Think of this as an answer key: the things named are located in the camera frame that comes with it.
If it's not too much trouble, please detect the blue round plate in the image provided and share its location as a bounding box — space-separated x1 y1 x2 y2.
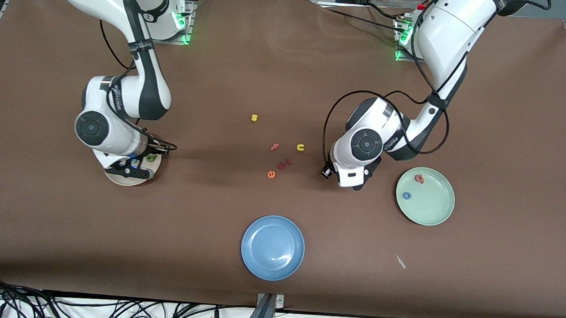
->
239 213 307 283

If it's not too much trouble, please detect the black cable tangle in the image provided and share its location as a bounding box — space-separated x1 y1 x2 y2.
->
0 270 257 318

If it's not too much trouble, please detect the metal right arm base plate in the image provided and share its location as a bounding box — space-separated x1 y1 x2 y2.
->
140 0 195 45

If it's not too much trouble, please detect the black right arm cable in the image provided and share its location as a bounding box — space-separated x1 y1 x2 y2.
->
93 18 184 154

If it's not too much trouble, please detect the brown table cover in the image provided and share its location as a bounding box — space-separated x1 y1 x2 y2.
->
0 0 566 318

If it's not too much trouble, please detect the beige round plate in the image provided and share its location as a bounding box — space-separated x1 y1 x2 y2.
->
103 142 163 188

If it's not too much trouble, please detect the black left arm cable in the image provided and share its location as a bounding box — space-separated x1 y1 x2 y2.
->
321 0 551 179

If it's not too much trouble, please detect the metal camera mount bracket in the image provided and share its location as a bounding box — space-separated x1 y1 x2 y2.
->
254 292 285 318

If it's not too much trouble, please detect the light green round plate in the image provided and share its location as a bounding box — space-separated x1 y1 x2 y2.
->
394 166 457 228

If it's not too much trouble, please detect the black base cable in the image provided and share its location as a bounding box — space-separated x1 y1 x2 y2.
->
177 0 212 20
317 6 402 33

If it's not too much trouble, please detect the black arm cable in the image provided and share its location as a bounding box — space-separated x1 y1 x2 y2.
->
321 0 551 179
93 18 184 154

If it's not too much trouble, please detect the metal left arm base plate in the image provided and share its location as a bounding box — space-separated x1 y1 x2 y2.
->
394 15 419 63

